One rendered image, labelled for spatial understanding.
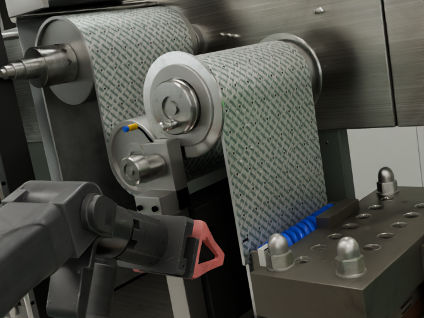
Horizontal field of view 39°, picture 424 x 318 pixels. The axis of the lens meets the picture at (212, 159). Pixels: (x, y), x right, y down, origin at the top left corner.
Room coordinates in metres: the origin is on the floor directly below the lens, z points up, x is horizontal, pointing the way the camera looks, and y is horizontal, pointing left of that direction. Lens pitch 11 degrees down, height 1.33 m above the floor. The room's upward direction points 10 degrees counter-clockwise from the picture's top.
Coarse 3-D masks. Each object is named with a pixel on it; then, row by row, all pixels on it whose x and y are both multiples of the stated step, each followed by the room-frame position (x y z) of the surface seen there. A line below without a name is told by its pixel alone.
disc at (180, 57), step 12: (156, 60) 0.85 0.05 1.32; (168, 60) 0.83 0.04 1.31; (180, 60) 0.82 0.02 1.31; (192, 60) 0.81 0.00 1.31; (156, 72) 0.85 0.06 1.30; (204, 72) 0.79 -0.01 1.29; (144, 84) 0.87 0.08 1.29; (216, 84) 0.78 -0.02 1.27; (144, 96) 0.88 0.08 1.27; (216, 96) 0.79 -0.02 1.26; (144, 108) 0.88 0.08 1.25; (216, 108) 0.79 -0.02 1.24; (216, 120) 0.79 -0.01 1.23; (156, 132) 0.87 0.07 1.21; (216, 132) 0.79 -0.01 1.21; (204, 144) 0.81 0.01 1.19; (192, 156) 0.83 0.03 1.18
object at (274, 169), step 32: (256, 128) 0.85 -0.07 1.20; (288, 128) 0.91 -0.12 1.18; (256, 160) 0.84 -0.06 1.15; (288, 160) 0.90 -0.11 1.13; (320, 160) 0.96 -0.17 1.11; (256, 192) 0.83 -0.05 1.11; (288, 192) 0.89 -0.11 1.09; (320, 192) 0.95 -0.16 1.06; (256, 224) 0.82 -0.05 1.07; (288, 224) 0.88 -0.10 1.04
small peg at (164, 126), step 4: (168, 120) 0.81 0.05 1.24; (172, 120) 0.81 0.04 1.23; (160, 124) 0.79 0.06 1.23; (164, 124) 0.79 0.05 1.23; (168, 124) 0.80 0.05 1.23; (172, 124) 0.80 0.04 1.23; (176, 124) 0.81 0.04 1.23; (160, 128) 0.79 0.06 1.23; (164, 128) 0.79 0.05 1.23; (168, 128) 0.80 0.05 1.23; (172, 128) 0.80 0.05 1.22
